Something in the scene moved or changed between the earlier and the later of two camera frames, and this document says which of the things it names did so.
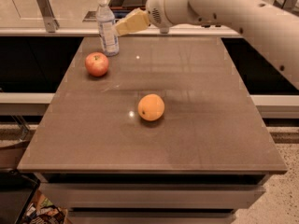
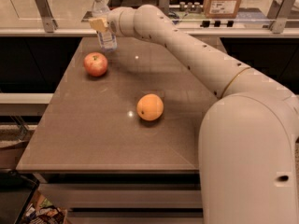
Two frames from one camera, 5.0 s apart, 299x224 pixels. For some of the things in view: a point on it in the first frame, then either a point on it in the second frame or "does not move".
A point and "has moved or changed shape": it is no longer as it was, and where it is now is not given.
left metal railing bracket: x=42 y=0 does not move
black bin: x=17 y=191 does not move
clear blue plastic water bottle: x=106 y=18 has moved or changed shape
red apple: x=96 y=63 does not move
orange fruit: x=150 y=107 does not move
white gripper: x=156 y=9 → x=112 y=22
